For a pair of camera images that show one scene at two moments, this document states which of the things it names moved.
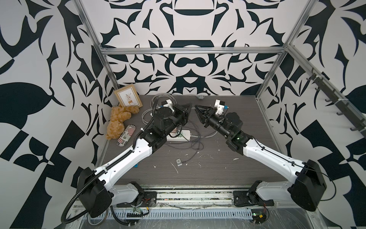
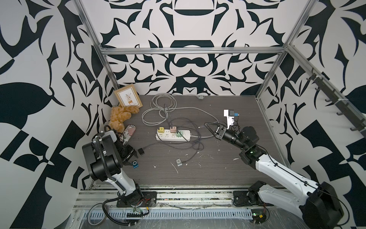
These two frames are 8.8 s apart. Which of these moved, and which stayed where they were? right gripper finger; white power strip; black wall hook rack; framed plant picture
Moved: right gripper finger
Stayed: framed plant picture; black wall hook rack; white power strip
